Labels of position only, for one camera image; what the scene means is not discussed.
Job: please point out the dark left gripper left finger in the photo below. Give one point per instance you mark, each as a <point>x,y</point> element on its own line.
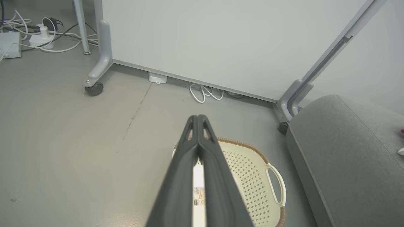
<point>176,189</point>

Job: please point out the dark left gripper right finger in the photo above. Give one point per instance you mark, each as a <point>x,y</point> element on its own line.
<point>221,195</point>

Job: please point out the cream perforated laundry basket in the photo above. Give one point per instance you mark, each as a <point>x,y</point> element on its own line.
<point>249,176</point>

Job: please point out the black caster wheel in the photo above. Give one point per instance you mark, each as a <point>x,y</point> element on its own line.
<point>94,89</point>
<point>283,128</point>

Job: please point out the small white floor device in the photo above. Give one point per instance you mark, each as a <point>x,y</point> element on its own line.
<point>157,78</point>

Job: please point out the grey fabric sofa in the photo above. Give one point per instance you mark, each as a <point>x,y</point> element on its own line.
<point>347,157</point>

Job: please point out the wide white partition panel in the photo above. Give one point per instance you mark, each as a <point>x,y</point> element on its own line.
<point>221,37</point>

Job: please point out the thin grey table leg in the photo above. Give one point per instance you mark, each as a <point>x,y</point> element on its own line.
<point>80,25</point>

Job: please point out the white power strip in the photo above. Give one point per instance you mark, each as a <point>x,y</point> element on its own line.
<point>41,42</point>

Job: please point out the white plug adapter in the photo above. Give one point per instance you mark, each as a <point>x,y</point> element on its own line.
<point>44,32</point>

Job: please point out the black plug adapter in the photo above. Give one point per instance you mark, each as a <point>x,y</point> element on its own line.
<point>52,23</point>

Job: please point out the white flat box device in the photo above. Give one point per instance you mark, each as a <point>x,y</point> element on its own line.
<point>9,44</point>

